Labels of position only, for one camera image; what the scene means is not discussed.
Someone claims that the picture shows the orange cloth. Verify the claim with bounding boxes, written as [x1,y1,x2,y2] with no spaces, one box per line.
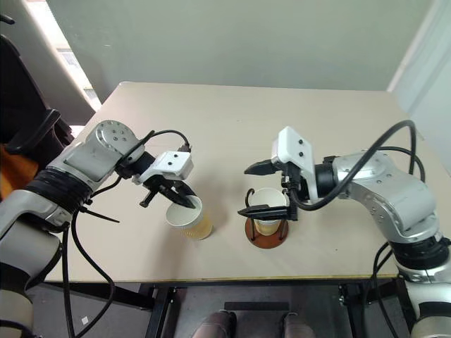
[0,143,40,202]

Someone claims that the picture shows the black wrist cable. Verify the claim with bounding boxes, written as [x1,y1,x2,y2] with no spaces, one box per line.
[116,129,194,170]
[290,119,426,213]

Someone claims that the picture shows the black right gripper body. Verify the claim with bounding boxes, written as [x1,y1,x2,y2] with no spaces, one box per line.
[280,162,301,223]

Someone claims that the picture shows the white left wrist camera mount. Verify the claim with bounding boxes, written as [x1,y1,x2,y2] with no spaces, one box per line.
[135,150,195,187]

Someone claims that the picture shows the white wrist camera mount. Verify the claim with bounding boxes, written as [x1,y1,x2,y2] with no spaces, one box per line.
[135,150,195,187]
[270,125,316,204]

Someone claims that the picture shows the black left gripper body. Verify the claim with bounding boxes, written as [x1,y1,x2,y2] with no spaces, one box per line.
[140,175,184,209]

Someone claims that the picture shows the black chair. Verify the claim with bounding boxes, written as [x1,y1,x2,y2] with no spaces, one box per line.
[0,13,77,156]

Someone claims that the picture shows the black metal table frame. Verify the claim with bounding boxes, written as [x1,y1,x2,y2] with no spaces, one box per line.
[35,276,419,338]

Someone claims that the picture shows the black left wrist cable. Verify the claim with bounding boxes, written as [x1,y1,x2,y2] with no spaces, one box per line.
[116,129,194,170]

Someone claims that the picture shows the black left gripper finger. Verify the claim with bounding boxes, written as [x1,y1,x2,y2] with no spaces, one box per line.
[171,182,199,199]
[158,185,197,210]

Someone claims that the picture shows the white paper cup yellow print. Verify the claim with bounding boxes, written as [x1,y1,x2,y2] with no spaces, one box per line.
[247,187,288,237]
[164,196,214,242]

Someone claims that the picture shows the black cable tie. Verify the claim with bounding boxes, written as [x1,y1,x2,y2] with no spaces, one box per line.
[78,205,121,225]

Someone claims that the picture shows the long black left arm cable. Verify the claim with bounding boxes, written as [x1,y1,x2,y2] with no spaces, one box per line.
[60,207,116,338]

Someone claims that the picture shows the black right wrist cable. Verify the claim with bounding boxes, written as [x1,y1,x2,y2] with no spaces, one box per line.
[290,119,426,213]

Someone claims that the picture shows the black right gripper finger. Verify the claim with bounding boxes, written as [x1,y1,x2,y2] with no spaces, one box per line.
[243,158,282,177]
[237,204,292,221]

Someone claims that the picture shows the black flat plate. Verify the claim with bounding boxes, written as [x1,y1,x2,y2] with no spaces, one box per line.
[223,301,290,313]

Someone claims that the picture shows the dark rounded shape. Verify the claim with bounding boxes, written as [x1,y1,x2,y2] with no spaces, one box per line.
[279,311,316,338]
[194,311,238,338]

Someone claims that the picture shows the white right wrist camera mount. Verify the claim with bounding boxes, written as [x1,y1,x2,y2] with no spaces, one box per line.
[270,125,316,204]

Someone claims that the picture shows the black right arm base cable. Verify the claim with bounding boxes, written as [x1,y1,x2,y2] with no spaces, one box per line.
[366,242,393,308]

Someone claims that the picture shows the wire cup holder wooden base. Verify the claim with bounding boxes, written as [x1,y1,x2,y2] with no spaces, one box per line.
[243,187,290,251]

